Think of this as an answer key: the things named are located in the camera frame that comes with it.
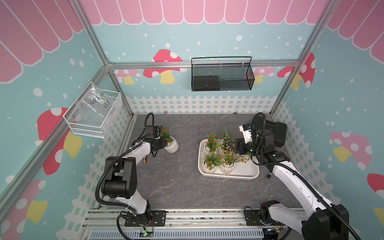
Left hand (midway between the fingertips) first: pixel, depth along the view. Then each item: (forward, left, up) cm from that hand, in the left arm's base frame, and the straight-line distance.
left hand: (165, 144), depth 95 cm
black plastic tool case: (+13, -77, +1) cm, 78 cm away
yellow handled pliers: (-8, +12, -5) cm, 16 cm away
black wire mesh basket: (+38, -36, +28) cm, 59 cm away
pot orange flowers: (-2, -5, +2) cm, 6 cm away
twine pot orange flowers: (-16, -29, +8) cm, 34 cm away
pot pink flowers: (-2, -38, +8) cm, 39 cm away
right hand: (-7, -40, +14) cm, 43 cm away
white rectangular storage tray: (-13, -49, -9) cm, 51 cm away
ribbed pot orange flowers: (-5, -30, +7) cm, 31 cm away
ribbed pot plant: (-16, -38, +2) cm, 41 cm away
